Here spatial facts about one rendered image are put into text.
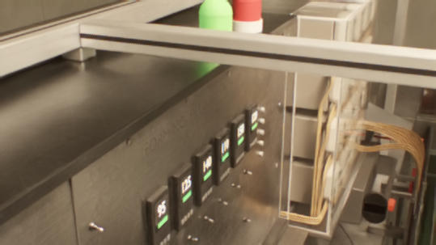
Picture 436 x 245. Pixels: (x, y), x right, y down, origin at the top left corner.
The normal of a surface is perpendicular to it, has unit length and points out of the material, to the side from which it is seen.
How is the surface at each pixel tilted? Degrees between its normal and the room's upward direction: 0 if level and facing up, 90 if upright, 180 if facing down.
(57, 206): 90
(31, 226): 90
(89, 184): 90
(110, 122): 0
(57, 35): 90
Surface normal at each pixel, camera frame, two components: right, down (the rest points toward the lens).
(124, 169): 0.92, 0.14
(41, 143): 0.00, -0.93
